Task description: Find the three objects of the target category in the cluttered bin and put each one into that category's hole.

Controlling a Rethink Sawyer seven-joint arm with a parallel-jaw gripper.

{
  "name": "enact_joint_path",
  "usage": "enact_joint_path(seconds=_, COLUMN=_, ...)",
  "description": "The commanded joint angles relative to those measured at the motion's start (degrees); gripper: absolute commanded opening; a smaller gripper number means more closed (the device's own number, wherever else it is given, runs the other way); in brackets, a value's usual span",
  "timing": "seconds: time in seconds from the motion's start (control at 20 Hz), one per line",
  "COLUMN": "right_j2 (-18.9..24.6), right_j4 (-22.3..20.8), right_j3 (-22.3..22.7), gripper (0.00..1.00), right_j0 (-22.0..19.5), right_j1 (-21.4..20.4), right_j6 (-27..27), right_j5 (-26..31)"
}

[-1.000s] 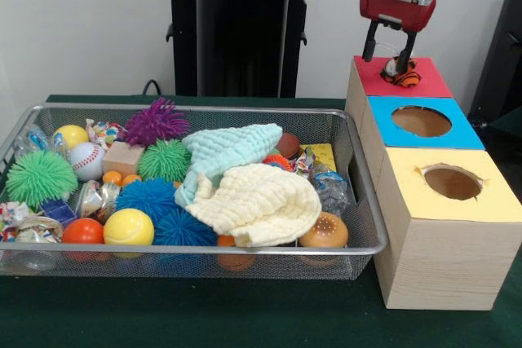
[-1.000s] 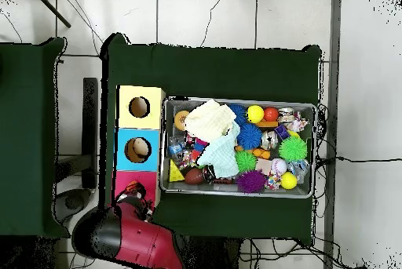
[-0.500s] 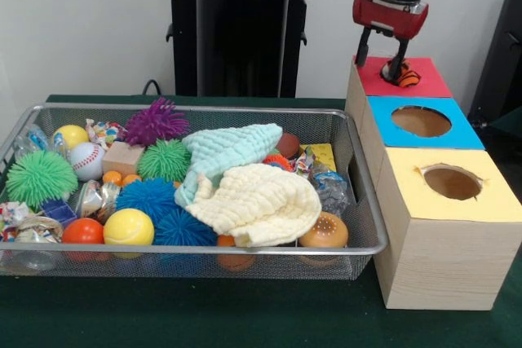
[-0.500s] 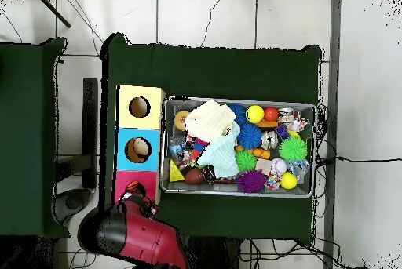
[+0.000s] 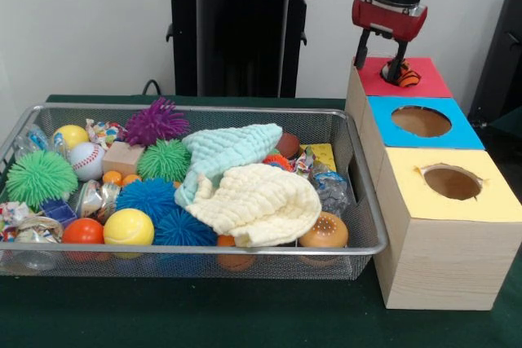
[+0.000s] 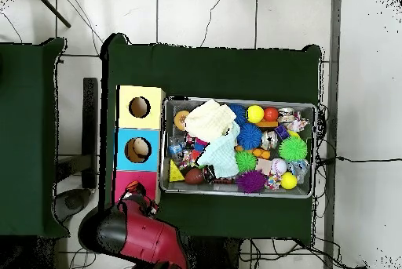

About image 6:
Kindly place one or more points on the small green spiky ball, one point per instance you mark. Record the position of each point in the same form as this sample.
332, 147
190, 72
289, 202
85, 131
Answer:
246, 161

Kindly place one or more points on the large yellow ball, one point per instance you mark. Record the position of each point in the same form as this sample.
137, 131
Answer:
255, 114

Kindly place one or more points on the silver mesh bin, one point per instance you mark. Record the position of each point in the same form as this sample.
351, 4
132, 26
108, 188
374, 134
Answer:
220, 189

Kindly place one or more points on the yellow toy cheese wedge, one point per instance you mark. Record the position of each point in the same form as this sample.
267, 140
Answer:
176, 175

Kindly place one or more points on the purple spiky ball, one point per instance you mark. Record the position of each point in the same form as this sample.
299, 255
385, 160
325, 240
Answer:
251, 181

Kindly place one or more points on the wooden box with three holes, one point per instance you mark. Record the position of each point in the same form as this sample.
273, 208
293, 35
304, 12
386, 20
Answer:
154, 118

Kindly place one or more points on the toy burger bun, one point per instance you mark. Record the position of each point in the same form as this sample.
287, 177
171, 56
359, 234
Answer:
179, 120

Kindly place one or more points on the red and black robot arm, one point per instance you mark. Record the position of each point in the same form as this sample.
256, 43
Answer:
147, 240

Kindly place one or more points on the cream cloth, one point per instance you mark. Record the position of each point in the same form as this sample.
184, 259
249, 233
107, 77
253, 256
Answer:
210, 120

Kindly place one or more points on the grey stand base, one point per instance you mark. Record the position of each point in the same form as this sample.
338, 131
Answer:
72, 203

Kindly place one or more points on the blue spiky ball with eyes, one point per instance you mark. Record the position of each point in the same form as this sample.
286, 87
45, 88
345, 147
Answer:
249, 136

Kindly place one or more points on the black upright panel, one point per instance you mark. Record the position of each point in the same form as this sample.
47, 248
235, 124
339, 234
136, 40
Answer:
90, 143

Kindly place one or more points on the large green spiky ball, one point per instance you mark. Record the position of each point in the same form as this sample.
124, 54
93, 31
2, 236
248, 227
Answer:
292, 149

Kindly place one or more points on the black tripod leg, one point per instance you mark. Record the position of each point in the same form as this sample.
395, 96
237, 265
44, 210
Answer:
51, 8

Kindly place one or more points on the dark green table cloth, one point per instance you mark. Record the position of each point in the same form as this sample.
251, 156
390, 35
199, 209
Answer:
204, 71
31, 171

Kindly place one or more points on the mint green cloth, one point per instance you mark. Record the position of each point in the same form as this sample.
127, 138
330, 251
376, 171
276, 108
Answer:
221, 159

